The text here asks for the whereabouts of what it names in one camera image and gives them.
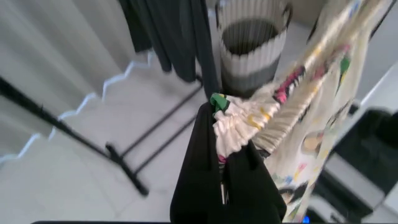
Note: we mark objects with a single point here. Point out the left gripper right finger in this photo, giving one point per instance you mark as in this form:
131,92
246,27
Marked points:
252,189

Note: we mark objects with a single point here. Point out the black clothes rack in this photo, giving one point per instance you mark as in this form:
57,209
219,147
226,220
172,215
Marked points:
124,161

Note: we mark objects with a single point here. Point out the cream printed garment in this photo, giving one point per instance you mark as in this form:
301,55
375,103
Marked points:
311,140

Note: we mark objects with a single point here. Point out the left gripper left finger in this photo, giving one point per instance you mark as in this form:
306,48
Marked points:
196,180

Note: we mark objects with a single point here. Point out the dark grey shirt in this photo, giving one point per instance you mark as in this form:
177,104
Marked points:
180,37

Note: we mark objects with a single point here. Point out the white curtain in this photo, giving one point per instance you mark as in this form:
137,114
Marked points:
62,46

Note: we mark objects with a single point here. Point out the white laundry basket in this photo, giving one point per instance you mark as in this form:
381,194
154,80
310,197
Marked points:
248,62

